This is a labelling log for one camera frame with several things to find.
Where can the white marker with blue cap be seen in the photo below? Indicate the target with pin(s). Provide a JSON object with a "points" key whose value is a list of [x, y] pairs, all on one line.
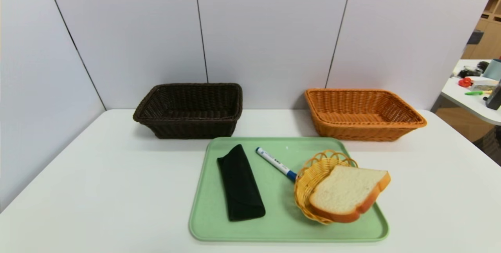
{"points": [[272, 161]]}

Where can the black fabric pouch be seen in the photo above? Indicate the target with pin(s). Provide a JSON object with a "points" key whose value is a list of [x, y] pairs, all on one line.
{"points": [[239, 186]]}

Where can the slice of white bread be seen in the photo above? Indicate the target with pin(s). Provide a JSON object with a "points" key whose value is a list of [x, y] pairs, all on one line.
{"points": [[344, 192]]}

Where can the dark brown wicker basket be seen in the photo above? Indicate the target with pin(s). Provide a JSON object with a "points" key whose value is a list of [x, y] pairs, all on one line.
{"points": [[188, 127]]}

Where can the small round yellow wicker basket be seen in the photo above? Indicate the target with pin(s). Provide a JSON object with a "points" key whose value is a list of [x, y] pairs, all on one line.
{"points": [[309, 182]]}

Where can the orange wicker basket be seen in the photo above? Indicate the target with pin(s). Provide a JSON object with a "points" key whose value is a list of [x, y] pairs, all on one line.
{"points": [[352, 129]]}

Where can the light green plastic tray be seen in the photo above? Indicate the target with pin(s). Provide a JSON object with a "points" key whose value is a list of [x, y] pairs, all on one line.
{"points": [[282, 214]]}

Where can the white side table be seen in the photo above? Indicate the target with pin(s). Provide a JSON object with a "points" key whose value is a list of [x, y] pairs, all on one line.
{"points": [[465, 102]]}

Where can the small red object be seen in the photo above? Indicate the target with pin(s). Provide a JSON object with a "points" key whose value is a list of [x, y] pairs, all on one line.
{"points": [[465, 82]]}

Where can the black bundle on side table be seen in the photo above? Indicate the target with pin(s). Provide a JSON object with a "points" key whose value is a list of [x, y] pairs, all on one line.
{"points": [[469, 72]]}

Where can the white shallow box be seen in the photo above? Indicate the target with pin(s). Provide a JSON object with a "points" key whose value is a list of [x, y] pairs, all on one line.
{"points": [[483, 82]]}

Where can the dark grey box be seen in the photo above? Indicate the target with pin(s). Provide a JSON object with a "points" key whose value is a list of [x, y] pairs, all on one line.
{"points": [[475, 37]]}

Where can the black woven bin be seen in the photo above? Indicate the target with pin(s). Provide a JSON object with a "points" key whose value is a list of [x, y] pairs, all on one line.
{"points": [[491, 145]]}

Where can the black upright device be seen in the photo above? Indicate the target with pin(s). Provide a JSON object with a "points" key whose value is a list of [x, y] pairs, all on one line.
{"points": [[495, 98]]}

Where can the grey cup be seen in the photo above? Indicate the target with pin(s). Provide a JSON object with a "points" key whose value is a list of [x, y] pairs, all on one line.
{"points": [[494, 69]]}

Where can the wooden cabinet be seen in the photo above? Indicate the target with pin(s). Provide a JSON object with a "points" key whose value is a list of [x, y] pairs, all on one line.
{"points": [[489, 37]]}

